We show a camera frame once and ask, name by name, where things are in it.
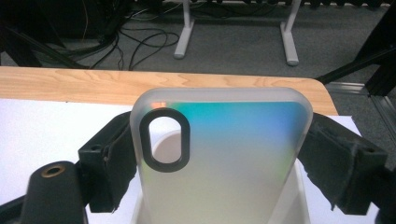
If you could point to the black metal stand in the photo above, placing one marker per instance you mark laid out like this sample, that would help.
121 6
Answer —
376 56
28 46

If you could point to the white plastic bin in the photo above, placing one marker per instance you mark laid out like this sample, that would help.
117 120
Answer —
166 149

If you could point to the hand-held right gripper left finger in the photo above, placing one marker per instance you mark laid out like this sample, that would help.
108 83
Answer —
106 161

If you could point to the white metal stand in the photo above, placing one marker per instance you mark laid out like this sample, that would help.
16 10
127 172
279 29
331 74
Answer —
288 40

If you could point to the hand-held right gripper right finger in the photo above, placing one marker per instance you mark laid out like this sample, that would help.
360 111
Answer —
342 168

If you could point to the iridescent phone case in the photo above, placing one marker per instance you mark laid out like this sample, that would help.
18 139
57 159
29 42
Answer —
233 161

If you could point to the aluminium floor frame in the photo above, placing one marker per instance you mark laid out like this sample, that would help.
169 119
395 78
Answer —
381 107

